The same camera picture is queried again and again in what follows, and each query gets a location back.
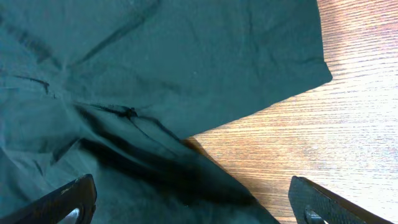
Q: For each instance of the black shorts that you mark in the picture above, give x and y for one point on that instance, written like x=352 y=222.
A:
x=112 y=88

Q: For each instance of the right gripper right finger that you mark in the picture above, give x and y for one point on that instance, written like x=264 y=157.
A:
x=312 y=203

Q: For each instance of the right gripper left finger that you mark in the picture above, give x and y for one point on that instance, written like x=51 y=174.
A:
x=74 y=202

